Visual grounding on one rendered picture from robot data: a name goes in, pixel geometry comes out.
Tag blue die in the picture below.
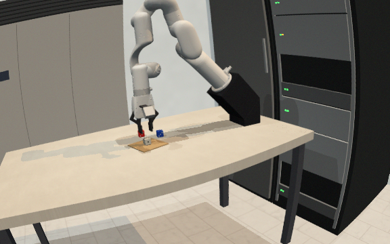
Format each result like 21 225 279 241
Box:
156 129 164 138

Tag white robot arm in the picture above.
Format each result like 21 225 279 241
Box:
129 0 232 96

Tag tan mat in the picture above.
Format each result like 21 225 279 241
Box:
128 138 169 153

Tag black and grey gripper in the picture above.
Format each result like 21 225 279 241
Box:
129 93 158 134

